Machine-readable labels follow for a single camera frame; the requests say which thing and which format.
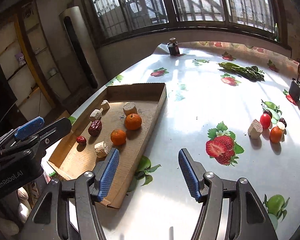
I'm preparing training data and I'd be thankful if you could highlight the dark purple plum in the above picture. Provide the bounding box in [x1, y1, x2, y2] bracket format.
[263, 109, 273, 118]

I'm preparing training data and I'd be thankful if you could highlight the beige chunk tray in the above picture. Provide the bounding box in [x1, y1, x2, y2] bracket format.
[94, 141, 109, 158]
[89, 109, 103, 122]
[101, 100, 110, 111]

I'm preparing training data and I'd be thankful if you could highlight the red cherry tomato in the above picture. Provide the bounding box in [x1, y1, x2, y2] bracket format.
[260, 113, 271, 129]

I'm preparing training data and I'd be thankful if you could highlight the large dried red date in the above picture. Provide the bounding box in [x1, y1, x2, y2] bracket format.
[88, 120, 102, 137]

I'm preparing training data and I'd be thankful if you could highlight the orange tangerine far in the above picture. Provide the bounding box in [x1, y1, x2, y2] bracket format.
[125, 113, 142, 131]

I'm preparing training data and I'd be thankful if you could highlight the small red date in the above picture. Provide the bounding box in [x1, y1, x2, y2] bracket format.
[76, 135, 87, 145]

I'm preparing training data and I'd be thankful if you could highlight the beige chunk tray back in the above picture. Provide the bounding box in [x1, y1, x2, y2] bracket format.
[101, 100, 110, 111]

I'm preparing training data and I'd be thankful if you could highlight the wooden wall shelf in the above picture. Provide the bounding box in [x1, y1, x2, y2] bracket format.
[0, 2, 70, 122]

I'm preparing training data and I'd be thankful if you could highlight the beige chunk tray front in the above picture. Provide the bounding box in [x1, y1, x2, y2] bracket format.
[94, 141, 109, 158]

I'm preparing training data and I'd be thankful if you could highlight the green leafy vegetable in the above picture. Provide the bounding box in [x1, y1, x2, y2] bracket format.
[218, 62, 264, 82]

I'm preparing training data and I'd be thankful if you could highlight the black plant pot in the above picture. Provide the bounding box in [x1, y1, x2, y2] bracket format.
[288, 78, 300, 101]

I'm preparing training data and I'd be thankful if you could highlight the white tower air conditioner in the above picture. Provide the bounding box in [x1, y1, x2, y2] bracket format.
[59, 6, 107, 89]

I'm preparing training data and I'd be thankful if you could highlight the beige wedge chunk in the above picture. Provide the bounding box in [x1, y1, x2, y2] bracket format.
[248, 119, 263, 139]

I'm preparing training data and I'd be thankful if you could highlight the beige cylinder piece far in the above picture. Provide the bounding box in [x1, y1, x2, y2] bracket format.
[122, 102, 138, 116]

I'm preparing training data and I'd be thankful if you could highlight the orange tangerine from table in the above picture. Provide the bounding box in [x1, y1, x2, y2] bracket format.
[269, 126, 283, 144]

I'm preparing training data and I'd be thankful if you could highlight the dark red date table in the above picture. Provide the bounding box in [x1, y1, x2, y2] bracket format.
[279, 118, 287, 127]

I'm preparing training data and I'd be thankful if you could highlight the orange tangerine near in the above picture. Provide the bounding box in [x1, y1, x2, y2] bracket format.
[110, 129, 126, 146]

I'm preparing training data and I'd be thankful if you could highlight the dark barred window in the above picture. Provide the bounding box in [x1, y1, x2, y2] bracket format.
[81, 0, 288, 46]

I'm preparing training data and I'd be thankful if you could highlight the small dark jar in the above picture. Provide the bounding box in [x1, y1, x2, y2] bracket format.
[167, 37, 180, 56]

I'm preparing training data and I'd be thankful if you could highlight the green bottle on sill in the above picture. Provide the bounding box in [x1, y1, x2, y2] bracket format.
[274, 23, 279, 42]

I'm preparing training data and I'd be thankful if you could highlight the shallow cardboard tray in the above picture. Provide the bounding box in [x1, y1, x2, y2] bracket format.
[48, 83, 167, 209]

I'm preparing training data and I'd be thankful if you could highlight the round beige cake piece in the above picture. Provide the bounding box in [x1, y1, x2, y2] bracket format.
[277, 121, 286, 131]

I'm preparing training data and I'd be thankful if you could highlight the beige chunk tray middle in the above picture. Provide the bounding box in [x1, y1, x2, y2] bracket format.
[89, 109, 103, 122]

